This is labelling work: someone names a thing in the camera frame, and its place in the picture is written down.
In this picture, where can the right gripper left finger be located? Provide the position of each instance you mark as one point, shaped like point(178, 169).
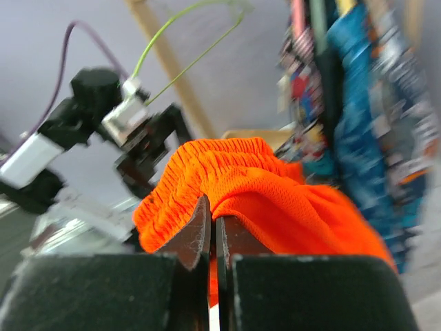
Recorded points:
point(189, 301)

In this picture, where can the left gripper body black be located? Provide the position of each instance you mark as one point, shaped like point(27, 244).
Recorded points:
point(146, 147)

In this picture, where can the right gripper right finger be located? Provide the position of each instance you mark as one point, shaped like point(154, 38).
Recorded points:
point(231, 238)

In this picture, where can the orange mesh shorts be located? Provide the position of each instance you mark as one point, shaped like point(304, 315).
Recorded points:
point(271, 199)

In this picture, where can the green clothes hanger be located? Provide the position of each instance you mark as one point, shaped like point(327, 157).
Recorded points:
point(182, 36)

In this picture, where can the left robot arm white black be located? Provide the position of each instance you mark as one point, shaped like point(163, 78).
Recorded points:
point(100, 104)

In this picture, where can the comic print shorts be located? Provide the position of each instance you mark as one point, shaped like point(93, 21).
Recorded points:
point(302, 87)

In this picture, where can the blue leaf print shorts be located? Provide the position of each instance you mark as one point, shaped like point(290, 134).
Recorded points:
point(386, 130)

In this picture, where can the wooden clothes rack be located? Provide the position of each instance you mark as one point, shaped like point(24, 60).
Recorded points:
point(220, 59)

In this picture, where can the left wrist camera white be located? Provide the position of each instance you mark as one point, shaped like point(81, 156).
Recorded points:
point(129, 114)

